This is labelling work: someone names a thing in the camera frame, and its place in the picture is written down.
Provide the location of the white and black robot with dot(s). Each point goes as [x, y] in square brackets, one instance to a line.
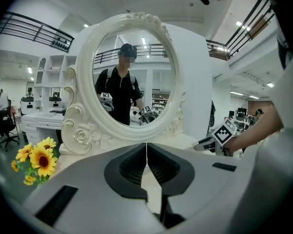
[27, 106]

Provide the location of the person's right forearm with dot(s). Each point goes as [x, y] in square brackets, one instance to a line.
[254, 130]

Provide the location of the black office chair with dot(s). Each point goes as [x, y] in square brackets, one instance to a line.
[5, 123]

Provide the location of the black flat desk device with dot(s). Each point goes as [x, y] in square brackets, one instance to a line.
[56, 111]

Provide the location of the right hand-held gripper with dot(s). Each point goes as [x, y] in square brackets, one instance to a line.
[223, 133]

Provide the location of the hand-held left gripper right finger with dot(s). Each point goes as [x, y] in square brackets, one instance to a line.
[205, 174]

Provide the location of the yellow sunflower bouquet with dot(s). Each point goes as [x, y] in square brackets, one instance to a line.
[42, 160]

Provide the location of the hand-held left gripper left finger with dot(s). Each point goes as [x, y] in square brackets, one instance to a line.
[88, 179]

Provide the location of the person's black clothing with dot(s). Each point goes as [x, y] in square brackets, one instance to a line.
[290, 33]

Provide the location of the oval cream-framed mirror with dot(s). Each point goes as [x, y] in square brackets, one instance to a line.
[88, 121]

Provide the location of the white shelf unit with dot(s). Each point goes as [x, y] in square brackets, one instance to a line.
[56, 74]

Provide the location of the black balcony railing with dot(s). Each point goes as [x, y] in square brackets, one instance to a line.
[42, 33]
[244, 21]

